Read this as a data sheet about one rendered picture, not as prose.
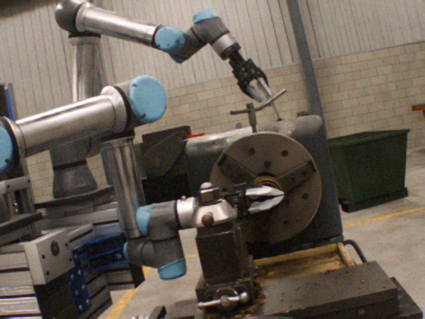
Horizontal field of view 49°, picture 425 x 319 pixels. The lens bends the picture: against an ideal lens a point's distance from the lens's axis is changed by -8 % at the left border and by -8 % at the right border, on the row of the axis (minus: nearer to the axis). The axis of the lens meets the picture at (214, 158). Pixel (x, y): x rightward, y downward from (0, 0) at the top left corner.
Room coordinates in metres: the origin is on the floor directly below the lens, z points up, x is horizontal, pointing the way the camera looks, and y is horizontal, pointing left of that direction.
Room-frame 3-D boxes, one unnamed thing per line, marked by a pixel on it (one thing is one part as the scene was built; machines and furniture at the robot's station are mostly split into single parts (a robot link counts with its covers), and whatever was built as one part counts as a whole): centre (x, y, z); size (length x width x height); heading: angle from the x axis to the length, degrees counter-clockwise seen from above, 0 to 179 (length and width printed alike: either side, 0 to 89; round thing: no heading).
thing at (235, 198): (1.21, 0.01, 1.08); 0.12 x 0.09 x 0.08; 83
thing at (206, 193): (0.82, 0.02, 1.17); 0.04 x 0.04 x 0.03
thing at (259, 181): (1.28, -0.11, 1.08); 0.09 x 0.09 x 0.09; 84
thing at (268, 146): (1.42, -0.12, 1.08); 0.32 x 0.09 x 0.32; 84
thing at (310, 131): (1.83, -0.15, 1.06); 0.59 x 0.48 x 0.39; 174
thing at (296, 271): (1.17, -0.10, 0.89); 0.36 x 0.30 x 0.04; 84
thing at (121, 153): (1.34, 0.24, 1.19); 0.12 x 0.11 x 0.49; 130
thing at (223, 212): (0.82, 0.02, 1.13); 0.08 x 0.08 x 0.03
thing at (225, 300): (0.85, 0.02, 0.99); 0.20 x 0.10 x 0.05; 174
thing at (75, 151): (1.56, 0.46, 1.33); 0.13 x 0.12 x 0.14; 165
